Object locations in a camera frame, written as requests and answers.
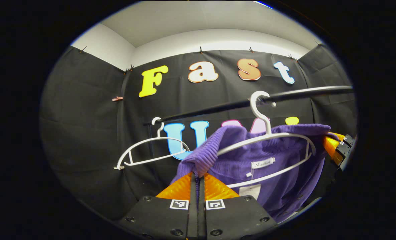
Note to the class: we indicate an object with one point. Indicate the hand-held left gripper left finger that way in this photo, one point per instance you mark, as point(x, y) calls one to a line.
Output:
point(171, 220)

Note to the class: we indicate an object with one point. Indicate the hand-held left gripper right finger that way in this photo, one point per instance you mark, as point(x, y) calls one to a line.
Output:
point(228, 220)

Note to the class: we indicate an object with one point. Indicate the black clothes rack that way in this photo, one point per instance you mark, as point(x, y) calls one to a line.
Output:
point(218, 108)

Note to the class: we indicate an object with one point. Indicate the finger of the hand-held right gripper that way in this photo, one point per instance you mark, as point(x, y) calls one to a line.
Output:
point(348, 140)
point(334, 150)

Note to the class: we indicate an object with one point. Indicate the white empty hanger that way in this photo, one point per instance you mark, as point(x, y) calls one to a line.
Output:
point(160, 133)

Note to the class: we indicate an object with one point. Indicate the pink cloth clip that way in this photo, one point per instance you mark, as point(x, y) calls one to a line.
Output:
point(117, 98)

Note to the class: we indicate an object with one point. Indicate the white hanger with crossbar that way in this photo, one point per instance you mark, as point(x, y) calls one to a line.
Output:
point(268, 128)

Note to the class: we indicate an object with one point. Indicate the black backdrop cloth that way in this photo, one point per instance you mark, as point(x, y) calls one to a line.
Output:
point(84, 126)

